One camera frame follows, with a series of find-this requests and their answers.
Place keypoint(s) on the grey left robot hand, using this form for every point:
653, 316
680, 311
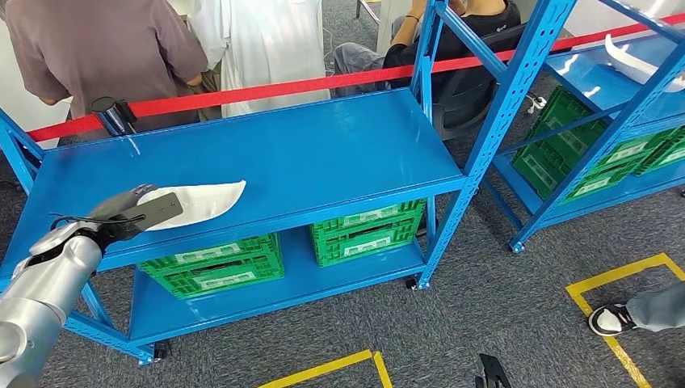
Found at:
115, 203

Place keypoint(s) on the white curved plastic part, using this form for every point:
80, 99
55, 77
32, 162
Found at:
208, 201
631, 64

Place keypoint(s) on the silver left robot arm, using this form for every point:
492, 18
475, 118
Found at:
43, 289

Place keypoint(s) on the blue metal shelf rack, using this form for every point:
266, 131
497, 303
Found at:
588, 75
294, 150

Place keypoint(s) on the person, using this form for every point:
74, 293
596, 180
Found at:
267, 43
653, 310
481, 18
107, 53

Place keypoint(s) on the green plastic crate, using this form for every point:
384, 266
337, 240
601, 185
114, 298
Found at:
650, 165
332, 251
267, 273
262, 247
605, 177
567, 104
326, 227
675, 138

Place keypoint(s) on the red barrier belt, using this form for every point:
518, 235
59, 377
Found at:
267, 91

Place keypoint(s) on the black office chair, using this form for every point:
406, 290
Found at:
460, 107

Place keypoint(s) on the white power plug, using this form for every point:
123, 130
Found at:
537, 103

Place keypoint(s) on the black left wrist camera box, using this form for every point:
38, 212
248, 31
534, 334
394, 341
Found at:
160, 209

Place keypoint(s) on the chrome black stanchion post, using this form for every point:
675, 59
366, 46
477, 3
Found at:
112, 118

